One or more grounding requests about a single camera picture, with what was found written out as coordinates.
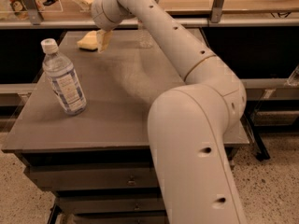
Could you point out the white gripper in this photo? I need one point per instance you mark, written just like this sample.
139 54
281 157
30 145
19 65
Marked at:
98 13

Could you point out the yellow sponge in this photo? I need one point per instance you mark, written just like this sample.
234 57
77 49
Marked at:
88 42

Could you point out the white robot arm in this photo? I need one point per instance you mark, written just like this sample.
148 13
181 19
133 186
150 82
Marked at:
186 124

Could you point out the clear water bottle red label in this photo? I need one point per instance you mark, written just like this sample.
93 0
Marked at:
144 37

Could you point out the blue label plastic bottle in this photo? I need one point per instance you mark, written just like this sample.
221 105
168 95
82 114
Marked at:
63 78

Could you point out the small black object on shelf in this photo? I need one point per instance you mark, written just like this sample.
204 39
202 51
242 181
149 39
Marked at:
49 2

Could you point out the colourful box on shelf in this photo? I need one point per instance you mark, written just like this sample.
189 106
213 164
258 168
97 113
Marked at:
13 10

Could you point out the grey drawer cabinet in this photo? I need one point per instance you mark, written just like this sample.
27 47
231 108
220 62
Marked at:
98 164

